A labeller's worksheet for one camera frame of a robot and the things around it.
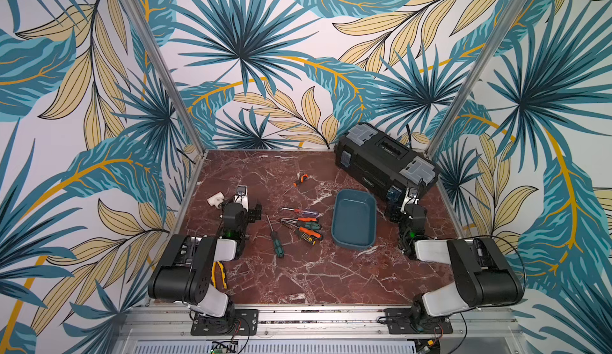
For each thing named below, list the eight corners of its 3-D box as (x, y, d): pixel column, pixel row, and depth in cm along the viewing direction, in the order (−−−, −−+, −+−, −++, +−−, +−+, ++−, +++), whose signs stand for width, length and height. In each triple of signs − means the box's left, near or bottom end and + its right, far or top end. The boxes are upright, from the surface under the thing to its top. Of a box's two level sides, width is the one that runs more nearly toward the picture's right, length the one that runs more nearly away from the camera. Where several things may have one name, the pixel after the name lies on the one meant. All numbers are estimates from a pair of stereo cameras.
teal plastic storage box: (332, 249, 90) (334, 243, 86) (329, 196, 105) (330, 189, 101) (380, 250, 91) (384, 244, 86) (370, 197, 106) (373, 189, 101)
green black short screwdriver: (281, 225, 96) (280, 221, 93) (281, 221, 97) (281, 217, 94) (321, 230, 94) (321, 227, 92) (321, 226, 95) (321, 223, 93)
